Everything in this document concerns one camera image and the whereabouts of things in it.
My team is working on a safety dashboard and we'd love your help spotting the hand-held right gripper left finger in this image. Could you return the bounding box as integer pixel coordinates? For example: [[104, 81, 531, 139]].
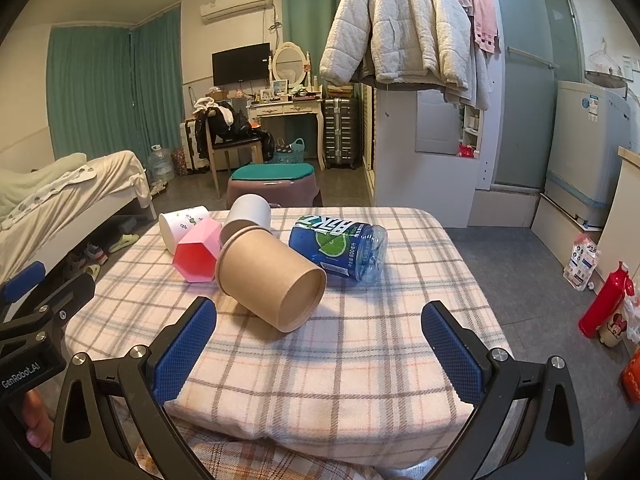
[[51, 296, 218, 480]]

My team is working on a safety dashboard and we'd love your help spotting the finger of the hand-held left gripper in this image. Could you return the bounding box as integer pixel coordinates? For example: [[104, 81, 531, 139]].
[[17, 271, 97, 343], [0, 261, 47, 313]]

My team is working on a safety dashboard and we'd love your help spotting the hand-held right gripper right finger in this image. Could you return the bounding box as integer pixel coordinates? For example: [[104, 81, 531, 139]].
[[421, 301, 586, 480]]

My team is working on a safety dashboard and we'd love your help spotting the brown paper cup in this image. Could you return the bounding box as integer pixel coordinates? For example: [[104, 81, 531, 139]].
[[215, 226, 328, 333]]

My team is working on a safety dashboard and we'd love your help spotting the pink hexagonal cup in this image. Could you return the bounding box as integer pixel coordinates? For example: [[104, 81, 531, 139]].
[[172, 217, 223, 285]]

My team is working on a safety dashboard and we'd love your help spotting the white printed cup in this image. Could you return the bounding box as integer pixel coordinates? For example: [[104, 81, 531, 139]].
[[158, 205, 211, 255]]

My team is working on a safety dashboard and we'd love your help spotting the grey white cup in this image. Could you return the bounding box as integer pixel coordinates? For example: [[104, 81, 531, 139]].
[[220, 194, 280, 247]]

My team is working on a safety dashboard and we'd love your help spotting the person's left hand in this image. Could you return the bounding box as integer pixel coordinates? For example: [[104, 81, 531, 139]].
[[20, 387, 56, 457]]

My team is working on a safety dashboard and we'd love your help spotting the grey sneaker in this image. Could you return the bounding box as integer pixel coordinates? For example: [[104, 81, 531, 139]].
[[75, 242, 109, 267]]

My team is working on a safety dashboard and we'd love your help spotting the green slipper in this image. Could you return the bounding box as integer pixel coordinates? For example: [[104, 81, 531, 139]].
[[107, 232, 140, 254]]

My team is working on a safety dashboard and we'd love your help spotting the white bed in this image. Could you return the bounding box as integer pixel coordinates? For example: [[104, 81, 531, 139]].
[[0, 150, 157, 286]]

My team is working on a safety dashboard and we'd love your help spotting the pale green quilt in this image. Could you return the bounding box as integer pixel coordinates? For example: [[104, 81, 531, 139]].
[[0, 152, 98, 223]]

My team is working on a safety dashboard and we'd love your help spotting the plaid blanket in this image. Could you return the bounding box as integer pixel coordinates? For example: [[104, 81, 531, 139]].
[[64, 206, 516, 461]]

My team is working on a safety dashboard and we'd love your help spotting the clear water jug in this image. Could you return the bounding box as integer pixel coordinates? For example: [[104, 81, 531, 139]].
[[146, 144, 176, 183]]

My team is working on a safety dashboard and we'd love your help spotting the red bottle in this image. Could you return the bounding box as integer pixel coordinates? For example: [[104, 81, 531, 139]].
[[578, 261, 636, 342]]

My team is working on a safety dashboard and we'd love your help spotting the white snack packet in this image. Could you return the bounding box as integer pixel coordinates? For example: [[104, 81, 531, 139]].
[[563, 234, 601, 291]]

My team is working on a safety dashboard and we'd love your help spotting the cartoon printed white bottle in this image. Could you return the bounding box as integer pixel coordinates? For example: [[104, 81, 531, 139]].
[[600, 305, 632, 349]]

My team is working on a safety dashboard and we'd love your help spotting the white leaning panel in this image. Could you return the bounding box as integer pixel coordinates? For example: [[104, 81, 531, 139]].
[[531, 194, 603, 261]]

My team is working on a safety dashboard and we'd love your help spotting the blue label plastic bottle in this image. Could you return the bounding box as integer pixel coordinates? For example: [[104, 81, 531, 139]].
[[288, 215, 389, 286]]

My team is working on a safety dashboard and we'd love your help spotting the white wardrobe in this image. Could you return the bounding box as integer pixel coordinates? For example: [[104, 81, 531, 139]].
[[361, 80, 503, 228]]

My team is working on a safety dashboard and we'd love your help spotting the orange packet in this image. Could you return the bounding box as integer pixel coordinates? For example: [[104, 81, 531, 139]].
[[621, 355, 640, 405]]

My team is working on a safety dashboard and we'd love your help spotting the purple plastic stool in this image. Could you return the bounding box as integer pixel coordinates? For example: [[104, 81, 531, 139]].
[[226, 170, 322, 209]]

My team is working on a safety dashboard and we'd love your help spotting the white suitcase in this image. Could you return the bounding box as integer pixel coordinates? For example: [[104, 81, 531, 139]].
[[179, 117, 211, 175]]

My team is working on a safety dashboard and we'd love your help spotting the teal stool cushion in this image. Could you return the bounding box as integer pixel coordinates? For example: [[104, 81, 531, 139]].
[[230, 162, 315, 182]]

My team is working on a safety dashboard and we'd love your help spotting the green window curtain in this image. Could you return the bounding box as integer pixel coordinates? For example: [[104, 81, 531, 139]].
[[47, 6, 182, 161]]

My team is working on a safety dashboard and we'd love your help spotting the wooden chair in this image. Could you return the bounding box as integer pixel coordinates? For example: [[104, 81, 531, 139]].
[[205, 110, 266, 199]]

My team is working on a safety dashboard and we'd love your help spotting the teal basket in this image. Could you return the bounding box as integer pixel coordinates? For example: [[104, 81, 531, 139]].
[[274, 137, 306, 165]]

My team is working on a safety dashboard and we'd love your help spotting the pile of dark clothes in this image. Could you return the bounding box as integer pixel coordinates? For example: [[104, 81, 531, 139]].
[[194, 96, 275, 158]]

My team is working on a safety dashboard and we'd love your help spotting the white washing machine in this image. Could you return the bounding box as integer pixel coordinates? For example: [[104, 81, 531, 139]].
[[544, 80, 632, 228]]

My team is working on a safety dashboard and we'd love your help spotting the silver suitcase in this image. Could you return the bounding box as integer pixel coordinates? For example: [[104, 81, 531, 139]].
[[324, 97, 362, 170]]

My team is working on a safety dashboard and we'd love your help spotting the frosted glass door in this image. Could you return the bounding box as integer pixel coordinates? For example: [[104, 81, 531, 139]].
[[492, 0, 586, 192]]

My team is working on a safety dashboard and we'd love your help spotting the white dressing table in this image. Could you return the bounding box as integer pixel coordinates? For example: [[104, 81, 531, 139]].
[[246, 96, 327, 172]]

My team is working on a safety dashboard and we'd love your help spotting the white hanging garment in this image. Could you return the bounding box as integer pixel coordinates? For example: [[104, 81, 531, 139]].
[[440, 35, 493, 112]]

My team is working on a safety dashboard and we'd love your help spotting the black television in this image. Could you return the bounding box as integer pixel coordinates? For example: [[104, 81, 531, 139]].
[[212, 42, 271, 87]]

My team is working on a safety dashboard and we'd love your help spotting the oval vanity mirror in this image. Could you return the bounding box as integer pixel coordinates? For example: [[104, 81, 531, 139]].
[[271, 41, 307, 86]]

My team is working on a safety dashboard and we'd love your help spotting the white air conditioner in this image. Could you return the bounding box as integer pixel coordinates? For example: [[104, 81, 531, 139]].
[[200, 0, 275, 24]]

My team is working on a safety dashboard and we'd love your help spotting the white quilted jacket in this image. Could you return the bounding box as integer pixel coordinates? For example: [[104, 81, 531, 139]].
[[319, 0, 473, 93]]

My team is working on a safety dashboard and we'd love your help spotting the pink towel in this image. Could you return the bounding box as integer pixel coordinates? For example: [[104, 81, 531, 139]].
[[447, 0, 501, 56]]

